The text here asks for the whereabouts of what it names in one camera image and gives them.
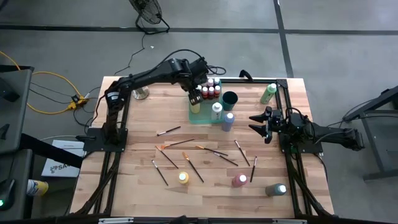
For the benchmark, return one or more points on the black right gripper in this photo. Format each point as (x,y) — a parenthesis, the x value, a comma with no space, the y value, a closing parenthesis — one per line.
(276,121)

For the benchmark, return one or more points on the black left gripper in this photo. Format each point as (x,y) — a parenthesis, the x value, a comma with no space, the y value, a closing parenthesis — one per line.
(196,93)

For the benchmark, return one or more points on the small dark red paint bottle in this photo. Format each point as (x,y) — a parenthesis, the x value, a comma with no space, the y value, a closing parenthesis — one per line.
(205,91)

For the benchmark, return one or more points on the large yellow paint bottle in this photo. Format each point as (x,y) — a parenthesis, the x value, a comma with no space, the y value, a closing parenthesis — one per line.
(183,179)
(195,108)

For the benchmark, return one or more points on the small pink paint bottle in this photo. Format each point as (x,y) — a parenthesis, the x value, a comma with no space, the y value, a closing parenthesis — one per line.
(210,82)

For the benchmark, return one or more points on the large white paint bottle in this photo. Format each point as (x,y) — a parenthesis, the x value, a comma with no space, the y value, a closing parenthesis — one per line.
(216,112)

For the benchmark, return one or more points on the large blue paint bottle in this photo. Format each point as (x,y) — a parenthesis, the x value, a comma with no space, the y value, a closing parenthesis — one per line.
(227,124)

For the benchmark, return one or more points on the large red paint bottle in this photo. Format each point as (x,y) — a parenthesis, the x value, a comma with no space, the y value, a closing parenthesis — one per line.
(237,181)

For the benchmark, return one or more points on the large dark green paint bottle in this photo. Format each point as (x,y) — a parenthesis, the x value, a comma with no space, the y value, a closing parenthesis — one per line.
(273,190)

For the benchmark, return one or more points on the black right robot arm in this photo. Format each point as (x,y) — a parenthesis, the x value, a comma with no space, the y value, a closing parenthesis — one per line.
(335,137)

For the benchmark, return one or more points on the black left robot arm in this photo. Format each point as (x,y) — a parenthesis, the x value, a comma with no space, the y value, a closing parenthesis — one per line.
(149,74)

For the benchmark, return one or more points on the teal translucent plastic bin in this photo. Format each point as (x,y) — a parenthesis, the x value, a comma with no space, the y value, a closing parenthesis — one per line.
(203,118)

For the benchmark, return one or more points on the dark green plastic cup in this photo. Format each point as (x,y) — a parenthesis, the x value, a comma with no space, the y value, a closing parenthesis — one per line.
(230,99)

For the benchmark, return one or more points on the black floor fan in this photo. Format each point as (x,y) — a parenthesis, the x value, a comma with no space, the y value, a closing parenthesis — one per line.
(146,11)

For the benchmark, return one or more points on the yellow power splitter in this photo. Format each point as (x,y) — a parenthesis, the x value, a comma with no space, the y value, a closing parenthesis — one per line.
(76,102)

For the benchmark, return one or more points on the white paper sheet with logo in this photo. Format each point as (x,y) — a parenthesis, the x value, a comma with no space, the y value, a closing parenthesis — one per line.
(66,169)

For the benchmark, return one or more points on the black diagonal bar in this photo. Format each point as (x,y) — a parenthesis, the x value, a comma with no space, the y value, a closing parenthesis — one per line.
(53,152)

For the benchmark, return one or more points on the grey side table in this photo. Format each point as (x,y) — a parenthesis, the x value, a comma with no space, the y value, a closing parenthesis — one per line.
(15,109)

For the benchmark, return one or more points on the yellow and white can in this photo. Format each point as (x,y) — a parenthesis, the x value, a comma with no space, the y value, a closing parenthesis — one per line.
(38,187)

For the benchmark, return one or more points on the dark grey desk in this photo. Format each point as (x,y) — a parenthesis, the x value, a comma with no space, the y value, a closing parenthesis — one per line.
(15,168)

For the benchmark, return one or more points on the black computer mouse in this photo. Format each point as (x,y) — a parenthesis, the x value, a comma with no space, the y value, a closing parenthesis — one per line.
(7,193)

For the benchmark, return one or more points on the black aluminium rig frame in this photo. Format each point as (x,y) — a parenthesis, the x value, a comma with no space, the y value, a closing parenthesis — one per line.
(248,81)

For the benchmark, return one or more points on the silver bracket plate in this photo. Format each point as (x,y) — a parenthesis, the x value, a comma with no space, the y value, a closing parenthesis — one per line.
(289,221)
(115,221)

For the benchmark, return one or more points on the black desk frame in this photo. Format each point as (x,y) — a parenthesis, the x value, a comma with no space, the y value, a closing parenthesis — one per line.
(374,149)

